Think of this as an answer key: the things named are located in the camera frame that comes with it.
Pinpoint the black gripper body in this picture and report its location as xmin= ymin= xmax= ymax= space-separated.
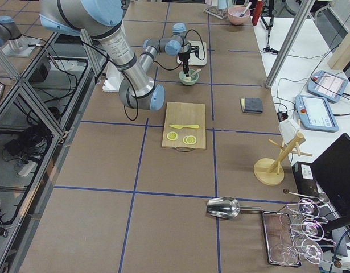
xmin=178 ymin=41 xmax=202 ymax=61

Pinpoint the translucent white spoon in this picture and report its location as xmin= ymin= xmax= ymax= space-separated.
xmin=189 ymin=68 xmax=201 ymax=77

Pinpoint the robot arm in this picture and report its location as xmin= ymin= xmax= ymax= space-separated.
xmin=40 ymin=0 xmax=199 ymax=111

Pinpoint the light green bowl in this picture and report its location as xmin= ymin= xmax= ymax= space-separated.
xmin=178 ymin=69 xmax=201 ymax=86

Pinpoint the pink bowl with ice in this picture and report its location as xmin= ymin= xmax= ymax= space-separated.
xmin=227 ymin=2 xmax=252 ymax=25

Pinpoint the white bear tray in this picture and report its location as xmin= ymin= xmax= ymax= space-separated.
xmin=173 ymin=40 xmax=207 ymax=66

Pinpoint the bamboo cutting board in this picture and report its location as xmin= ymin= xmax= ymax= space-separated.
xmin=162 ymin=102 xmax=206 ymax=151

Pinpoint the yellow plastic knife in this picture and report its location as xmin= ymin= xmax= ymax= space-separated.
xmin=169 ymin=124 xmax=200 ymax=129

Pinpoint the rack of pastel cups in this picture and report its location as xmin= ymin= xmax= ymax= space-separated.
xmin=204 ymin=0 xmax=232 ymax=19

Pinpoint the lemon slice top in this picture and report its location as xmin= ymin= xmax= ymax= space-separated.
xmin=166 ymin=131 xmax=179 ymax=141

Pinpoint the black tripod stick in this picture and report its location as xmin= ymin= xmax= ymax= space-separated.
xmin=261 ymin=0 xmax=279 ymax=55

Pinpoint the white mug on tree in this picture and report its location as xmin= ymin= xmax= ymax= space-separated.
xmin=278 ymin=119 xmax=300 ymax=144

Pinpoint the wooden mug tree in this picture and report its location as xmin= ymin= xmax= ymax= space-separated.
xmin=253 ymin=131 xmax=312 ymax=186

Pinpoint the teach pendant near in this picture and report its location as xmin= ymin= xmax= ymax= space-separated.
xmin=295 ymin=95 xmax=339 ymax=132

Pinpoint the teach pendant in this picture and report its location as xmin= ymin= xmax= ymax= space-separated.
xmin=295 ymin=95 xmax=339 ymax=132
xmin=307 ymin=70 xmax=349 ymax=103

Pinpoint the teach pendant far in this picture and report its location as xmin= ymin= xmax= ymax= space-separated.
xmin=307 ymin=70 xmax=349 ymax=103

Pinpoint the metal scoop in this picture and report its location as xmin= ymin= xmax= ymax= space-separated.
xmin=206 ymin=196 xmax=262 ymax=220

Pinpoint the black monitor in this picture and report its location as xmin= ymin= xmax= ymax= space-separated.
xmin=311 ymin=133 xmax=350 ymax=216

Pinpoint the metal tray with glasses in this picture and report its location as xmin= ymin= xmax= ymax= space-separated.
xmin=261 ymin=211 xmax=302 ymax=268

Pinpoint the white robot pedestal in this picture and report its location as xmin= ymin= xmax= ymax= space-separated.
xmin=102 ymin=63 xmax=124 ymax=93

